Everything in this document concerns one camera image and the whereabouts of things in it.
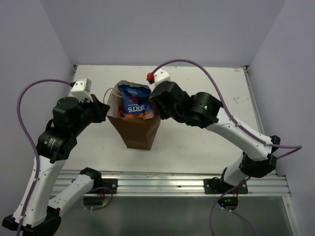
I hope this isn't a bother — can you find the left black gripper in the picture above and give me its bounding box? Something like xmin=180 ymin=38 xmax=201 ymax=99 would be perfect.
xmin=71 ymin=93 xmax=110 ymax=136

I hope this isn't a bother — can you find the blue Burts chips bag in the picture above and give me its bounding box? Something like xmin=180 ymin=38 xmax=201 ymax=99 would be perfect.
xmin=118 ymin=85 xmax=156 ymax=119

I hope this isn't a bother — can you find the brown paper bag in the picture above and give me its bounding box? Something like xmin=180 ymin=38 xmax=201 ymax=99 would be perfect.
xmin=105 ymin=80 xmax=161 ymax=150

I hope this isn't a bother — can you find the red candy bag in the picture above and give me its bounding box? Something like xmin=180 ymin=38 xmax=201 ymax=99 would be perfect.
xmin=118 ymin=105 xmax=124 ymax=118

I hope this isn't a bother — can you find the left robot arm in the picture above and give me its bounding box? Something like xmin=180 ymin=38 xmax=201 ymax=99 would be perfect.
xmin=2 ymin=95 xmax=110 ymax=236

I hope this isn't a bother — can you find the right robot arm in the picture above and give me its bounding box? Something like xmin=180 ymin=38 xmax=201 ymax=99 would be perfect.
xmin=152 ymin=81 xmax=280 ymax=193

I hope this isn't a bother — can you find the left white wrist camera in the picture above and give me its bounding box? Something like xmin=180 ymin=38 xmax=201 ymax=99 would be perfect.
xmin=70 ymin=78 xmax=93 ymax=101

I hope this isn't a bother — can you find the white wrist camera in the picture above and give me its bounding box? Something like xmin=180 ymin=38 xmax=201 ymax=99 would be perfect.
xmin=70 ymin=78 xmax=93 ymax=101
xmin=147 ymin=69 xmax=171 ymax=87

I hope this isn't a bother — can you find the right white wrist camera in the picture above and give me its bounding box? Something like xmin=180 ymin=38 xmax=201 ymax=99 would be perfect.
xmin=147 ymin=69 xmax=171 ymax=87

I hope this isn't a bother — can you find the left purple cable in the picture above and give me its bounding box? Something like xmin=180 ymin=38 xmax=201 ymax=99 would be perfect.
xmin=16 ymin=79 xmax=76 ymax=233

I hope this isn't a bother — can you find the purple cable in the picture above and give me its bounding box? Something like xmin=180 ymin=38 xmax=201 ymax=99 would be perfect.
xmin=151 ymin=59 xmax=303 ymax=158
xmin=16 ymin=79 xmax=76 ymax=233

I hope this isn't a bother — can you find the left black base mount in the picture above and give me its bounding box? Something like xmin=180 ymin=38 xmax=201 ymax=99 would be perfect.
xmin=83 ymin=178 xmax=118 ymax=211

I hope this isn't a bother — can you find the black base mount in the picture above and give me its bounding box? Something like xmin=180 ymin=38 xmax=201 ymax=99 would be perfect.
xmin=83 ymin=178 xmax=118 ymax=211
xmin=203 ymin=177 xmax=248 ymax=209

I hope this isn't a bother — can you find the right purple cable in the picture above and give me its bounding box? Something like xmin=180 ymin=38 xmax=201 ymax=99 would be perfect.
xmin=151 ymin=59 xmax=303 ymax=158

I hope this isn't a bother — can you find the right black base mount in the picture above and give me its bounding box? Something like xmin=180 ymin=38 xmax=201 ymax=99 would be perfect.
xmin=203 ymin=177 xmax=248 ymax=209

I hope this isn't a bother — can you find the aluminium rail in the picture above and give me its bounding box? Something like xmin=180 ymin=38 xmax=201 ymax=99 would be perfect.
xmin=53 ymin=171 xmax=291 ymax=197

